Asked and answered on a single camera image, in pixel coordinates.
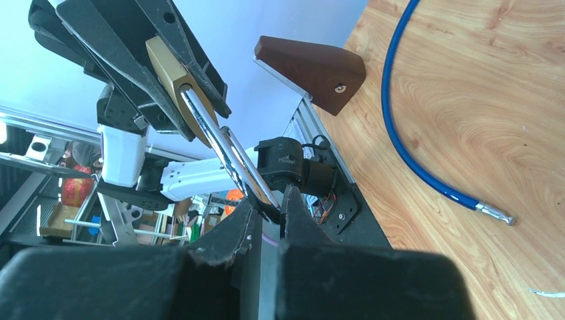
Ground brown wooden block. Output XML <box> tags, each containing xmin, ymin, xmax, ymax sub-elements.
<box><xmin>254</xmin><ymin>35</ymin><xmax>366</xmax><ymax>116</ymax></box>

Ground blue cable lock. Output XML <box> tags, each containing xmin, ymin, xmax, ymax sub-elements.
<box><xmin>381</xmin><ymin>0</ymin><xmax>516</xmax><ymax>227</ymax></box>

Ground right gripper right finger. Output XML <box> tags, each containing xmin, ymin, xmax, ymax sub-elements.
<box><xmin>281</xmin><ymin>185</ymin><xmax>334</xmax><ymax>246</ymax></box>

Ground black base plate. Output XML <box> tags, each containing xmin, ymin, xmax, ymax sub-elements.
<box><xmin>303</xmin><ymin>176</ymin><xmax>392</xmax><ymax>249</ymax></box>

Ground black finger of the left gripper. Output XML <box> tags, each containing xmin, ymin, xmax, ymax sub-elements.
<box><xmin>28</xmin><ymin>1</ymin><xmax>195</xmax><ymax>141</ymax></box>

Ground brass padlock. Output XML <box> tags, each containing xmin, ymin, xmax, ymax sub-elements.
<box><xmin>145</xmin><ymin>36</ymin><xmax>282</xmax><ymax>225</ymax></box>

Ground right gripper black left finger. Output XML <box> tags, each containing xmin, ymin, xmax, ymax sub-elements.
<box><xmin>183</xmin><ymin>201</ymin><xmax>258</xmax><ymax>270</ymax></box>

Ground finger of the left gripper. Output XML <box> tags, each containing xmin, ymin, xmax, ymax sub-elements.
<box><xmin>137</xmin><ymin>0</ymin><xmax>231</xmax><ymax>119</ymax></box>

